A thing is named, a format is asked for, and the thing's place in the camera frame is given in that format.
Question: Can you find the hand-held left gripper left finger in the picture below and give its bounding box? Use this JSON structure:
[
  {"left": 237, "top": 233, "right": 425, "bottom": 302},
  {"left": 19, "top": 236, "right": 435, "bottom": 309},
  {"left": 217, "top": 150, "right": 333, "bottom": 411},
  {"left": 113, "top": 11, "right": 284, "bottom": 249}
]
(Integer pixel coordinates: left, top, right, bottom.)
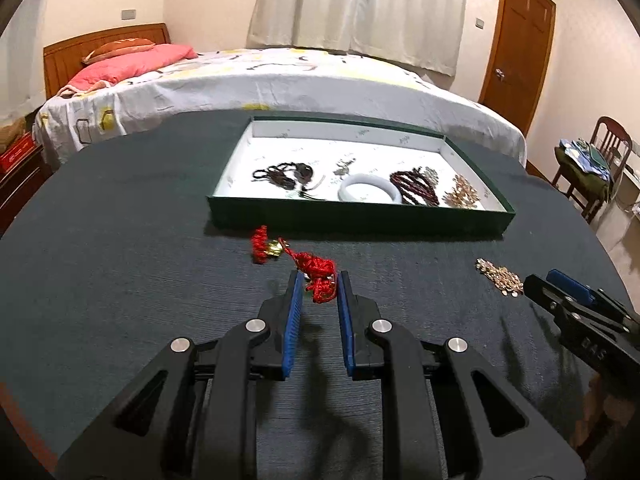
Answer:
[{"left": 55, "top": 270, "right": 306, "bottom": 480}]

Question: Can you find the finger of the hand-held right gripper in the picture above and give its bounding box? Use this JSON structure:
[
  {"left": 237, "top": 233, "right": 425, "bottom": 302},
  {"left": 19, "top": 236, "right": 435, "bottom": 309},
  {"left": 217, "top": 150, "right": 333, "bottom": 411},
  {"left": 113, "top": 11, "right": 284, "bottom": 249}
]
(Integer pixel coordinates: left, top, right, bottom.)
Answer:
[
  {"left": 523, "top": 274, "right": 640, "bottom": 376},
  {"left": 546, "top": 269, "right": 640, "bottom": 328}
]

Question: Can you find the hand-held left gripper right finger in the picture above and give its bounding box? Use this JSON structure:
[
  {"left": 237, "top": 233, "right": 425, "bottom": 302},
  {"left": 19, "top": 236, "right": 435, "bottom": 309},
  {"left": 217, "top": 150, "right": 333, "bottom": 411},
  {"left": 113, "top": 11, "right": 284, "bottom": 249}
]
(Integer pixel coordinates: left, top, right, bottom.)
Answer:
[{"left": 336, "top": 270, "right": 586, "bottom": 480}]

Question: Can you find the red knotted cord charm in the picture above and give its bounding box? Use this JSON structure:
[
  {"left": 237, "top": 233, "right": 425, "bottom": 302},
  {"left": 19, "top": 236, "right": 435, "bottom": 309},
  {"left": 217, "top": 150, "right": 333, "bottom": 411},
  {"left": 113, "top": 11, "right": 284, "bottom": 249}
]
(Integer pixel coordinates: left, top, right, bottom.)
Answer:
[{"left": 250, "top": 225, "right": 338, "bottom": 305}]

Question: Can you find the gold bead bracelet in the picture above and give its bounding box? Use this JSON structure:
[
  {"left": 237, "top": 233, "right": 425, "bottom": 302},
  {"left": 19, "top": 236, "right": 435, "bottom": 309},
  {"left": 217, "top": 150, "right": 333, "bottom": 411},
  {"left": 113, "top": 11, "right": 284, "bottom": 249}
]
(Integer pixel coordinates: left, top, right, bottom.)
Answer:
[
  {"left": 442, "top": 174, "right": 488, "bottom": 209},
  {"left": 475, "top": 258, "right": 525, "bottom": 296}
]

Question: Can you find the white jade bangle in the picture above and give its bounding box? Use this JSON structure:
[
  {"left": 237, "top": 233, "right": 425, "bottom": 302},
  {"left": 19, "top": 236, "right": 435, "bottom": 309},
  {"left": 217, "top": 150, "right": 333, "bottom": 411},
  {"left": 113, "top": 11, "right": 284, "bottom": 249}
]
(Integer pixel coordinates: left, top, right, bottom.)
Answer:
[{"left": 338, "top": 172, "right": 403, "bottom": 205}]

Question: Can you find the black cord pendant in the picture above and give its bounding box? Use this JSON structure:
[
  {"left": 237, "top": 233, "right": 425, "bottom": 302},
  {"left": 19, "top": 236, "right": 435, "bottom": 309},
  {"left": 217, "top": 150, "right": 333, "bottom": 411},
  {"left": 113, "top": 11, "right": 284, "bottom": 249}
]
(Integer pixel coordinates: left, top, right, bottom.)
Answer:
[{"left": 251, "top": 161, "right": 328, "bottom": 202}]

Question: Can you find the dark red bead bracelet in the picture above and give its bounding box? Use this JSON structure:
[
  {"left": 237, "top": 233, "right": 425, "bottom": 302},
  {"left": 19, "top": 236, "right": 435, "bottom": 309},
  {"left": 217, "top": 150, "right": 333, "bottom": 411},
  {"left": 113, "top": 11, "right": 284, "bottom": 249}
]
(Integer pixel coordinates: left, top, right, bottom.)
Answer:
[{"left": 389, "top": 169, "right": 441, "bottom": 207}]

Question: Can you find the green shallow box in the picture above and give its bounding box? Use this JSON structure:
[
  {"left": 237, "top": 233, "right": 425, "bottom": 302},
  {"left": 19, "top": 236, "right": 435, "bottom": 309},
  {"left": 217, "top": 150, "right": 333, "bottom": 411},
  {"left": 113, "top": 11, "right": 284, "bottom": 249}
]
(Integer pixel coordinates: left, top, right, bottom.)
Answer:
[{"left": 206, "top": 116, "right": 517, "bottom": 238}]

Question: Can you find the pile of clothes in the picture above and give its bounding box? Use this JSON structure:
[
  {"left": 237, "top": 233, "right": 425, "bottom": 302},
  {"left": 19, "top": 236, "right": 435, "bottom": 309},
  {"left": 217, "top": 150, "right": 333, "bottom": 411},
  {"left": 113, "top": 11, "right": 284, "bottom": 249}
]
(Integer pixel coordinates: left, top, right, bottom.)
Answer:
[{"left": 557, "top": 137, "right": 613, "bottom": 196}]

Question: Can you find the wooden chair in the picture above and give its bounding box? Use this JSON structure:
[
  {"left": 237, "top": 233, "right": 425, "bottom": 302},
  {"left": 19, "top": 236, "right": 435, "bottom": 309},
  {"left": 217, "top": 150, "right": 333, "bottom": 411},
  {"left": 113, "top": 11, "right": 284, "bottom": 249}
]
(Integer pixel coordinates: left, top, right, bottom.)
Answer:
[{"left": 551, "top": 116, "right": 633, "bottom": 223}]

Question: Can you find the brown wooden door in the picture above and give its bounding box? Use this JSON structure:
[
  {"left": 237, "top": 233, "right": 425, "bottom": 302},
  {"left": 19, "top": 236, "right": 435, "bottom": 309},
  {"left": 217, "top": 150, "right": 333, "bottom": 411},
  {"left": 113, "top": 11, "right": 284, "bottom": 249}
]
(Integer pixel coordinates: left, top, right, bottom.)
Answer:
[{"left": 477, "top": 0, "right": 557, "bottom": 136}]

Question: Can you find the bed with patterned sheet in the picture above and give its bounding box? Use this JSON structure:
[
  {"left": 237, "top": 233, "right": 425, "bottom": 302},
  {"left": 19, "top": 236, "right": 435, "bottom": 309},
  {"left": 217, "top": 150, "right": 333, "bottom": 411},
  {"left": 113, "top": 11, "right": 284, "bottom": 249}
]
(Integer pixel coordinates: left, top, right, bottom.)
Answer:
[{"left": 32, "top": 47, "right": 528, "bottom": 166}]

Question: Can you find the dark wooden nightstand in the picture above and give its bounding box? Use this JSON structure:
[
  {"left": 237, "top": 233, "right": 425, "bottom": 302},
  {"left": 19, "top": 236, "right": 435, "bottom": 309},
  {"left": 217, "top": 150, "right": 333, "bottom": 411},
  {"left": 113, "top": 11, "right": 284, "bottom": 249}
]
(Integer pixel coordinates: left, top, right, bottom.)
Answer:
[{"left": 0, "top": 145, "right": 53, "bottom": 236}]

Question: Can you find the pink pillow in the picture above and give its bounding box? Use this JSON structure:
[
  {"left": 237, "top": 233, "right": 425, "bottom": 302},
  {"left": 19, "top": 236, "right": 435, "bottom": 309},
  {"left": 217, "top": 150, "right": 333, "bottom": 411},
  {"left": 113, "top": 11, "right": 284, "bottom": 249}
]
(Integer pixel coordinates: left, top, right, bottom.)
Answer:
[{"left": 57, "top": 43, "right": 199, "bottom": 96}]

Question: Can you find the white window curtain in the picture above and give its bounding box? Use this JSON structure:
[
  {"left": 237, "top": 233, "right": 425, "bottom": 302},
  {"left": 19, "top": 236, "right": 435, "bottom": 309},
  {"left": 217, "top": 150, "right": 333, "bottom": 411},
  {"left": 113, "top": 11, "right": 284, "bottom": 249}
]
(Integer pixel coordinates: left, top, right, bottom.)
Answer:
[{"left": 246, "top": 0, "right": 468, "bottom": 78}]

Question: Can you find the red gift box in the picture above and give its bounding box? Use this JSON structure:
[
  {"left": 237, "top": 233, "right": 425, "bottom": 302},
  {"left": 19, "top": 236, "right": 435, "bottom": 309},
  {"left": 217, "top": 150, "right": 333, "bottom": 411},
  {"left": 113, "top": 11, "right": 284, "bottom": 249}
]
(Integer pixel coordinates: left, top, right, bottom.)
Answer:
[{"left": 0, "top": 137, "right": 37, "bottom": 173}]

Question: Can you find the orange cushion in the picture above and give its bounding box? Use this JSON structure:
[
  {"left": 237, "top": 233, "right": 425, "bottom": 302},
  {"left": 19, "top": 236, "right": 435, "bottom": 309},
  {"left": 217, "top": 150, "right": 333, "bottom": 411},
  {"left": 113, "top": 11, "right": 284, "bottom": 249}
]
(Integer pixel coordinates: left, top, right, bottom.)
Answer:
[{"left": 82, "top": 38, "right": 157, "bottom": 65}]

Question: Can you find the wooden headboard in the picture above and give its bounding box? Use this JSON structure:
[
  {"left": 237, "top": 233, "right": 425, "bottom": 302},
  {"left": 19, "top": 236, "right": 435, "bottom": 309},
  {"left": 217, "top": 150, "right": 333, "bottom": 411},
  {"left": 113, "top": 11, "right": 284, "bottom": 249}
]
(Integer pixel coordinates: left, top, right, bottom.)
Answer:
[{"left": 42, "top": 22, "right": 172, "bottom": 101}]

